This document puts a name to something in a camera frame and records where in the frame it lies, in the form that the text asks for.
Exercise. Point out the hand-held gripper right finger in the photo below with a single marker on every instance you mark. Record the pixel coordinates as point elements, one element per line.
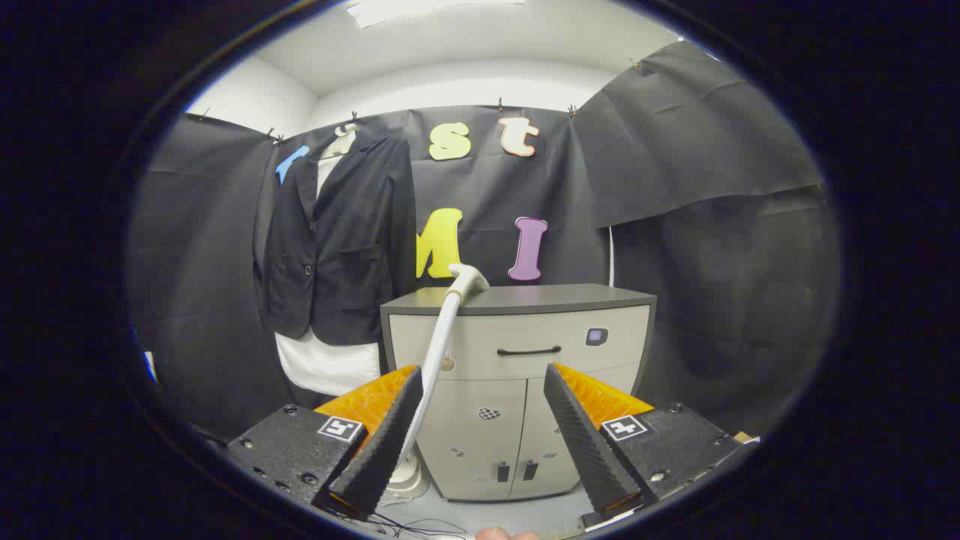
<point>581,442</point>

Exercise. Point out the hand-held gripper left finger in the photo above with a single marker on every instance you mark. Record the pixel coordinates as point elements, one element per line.
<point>382,442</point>

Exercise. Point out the white garment steamer base stand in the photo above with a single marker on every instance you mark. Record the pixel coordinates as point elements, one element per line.
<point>411,480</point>

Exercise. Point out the white shirt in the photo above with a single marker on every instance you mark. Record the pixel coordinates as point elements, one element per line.
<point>326,367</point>

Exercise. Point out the white garment steamer wand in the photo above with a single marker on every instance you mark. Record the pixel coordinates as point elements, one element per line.
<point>450,315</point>

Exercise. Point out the black suit jacket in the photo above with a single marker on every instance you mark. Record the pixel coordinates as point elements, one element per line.
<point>352,247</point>

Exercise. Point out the white clothes hanger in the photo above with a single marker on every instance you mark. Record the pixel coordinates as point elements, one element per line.
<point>342,142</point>

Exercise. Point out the small cabinet display panel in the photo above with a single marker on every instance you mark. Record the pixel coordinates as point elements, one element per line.
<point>596,337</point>

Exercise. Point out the grey cabinet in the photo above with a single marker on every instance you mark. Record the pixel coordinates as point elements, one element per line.
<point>525,322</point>

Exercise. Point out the black backdrop cloth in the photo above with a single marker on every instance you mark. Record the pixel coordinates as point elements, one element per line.
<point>712,300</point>

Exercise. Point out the long ceiling light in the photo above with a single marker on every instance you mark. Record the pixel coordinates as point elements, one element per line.
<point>420,9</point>

